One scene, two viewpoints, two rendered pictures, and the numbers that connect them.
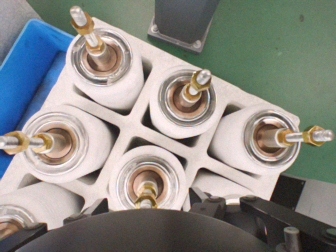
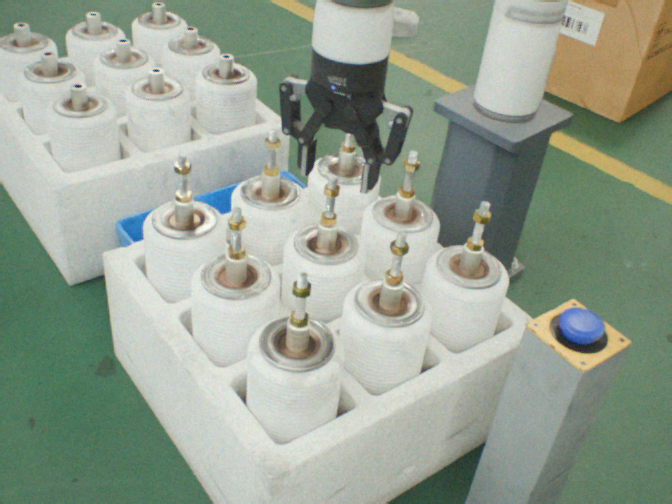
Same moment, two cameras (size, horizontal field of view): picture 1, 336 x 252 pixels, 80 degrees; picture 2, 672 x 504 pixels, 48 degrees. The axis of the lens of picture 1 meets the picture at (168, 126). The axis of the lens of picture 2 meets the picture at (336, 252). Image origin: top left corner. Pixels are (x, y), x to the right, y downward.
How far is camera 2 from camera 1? 0.79 m
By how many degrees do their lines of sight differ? 49
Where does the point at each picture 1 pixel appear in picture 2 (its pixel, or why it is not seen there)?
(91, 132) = (303, 200)
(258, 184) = (451, 356)
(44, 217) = (222, 225)
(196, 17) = (468, 231)
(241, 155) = (431, 267)
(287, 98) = (603, 420)
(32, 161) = (244, 192)
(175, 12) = (446, 222)
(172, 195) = (343, 256)
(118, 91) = (343, 192)
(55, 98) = not seen: hidden behind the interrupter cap
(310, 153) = not seen: outside the picture
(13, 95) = not seen: hidden behind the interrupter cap
